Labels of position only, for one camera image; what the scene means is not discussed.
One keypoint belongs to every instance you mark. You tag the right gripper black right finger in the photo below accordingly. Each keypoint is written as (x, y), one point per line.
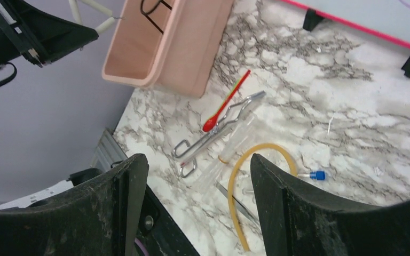
(298, 218)

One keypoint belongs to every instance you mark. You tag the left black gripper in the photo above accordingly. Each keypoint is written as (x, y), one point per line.
(39, 37)

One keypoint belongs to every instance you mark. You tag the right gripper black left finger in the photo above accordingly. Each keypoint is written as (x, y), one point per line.
(97, 217)

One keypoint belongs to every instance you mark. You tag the clear glass test tubes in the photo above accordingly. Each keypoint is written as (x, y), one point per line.
(214, 170)

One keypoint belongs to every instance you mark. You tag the metal crucible tongs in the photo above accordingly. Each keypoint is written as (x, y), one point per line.
(186, 152)

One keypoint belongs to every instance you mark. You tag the black wire tripod stand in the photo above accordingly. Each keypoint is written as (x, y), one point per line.
(157, 12)

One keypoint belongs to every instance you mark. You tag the pink plastic bin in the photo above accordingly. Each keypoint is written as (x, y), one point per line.
(180, 60)

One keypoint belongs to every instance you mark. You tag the black metal rod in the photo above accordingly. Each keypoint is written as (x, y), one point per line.
(239, 206)

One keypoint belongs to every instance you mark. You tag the red plastic spatula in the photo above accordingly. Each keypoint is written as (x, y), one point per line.
(212, 121)

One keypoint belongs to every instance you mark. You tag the pink framed whiteboard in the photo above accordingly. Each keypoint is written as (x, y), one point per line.
(387, 19)

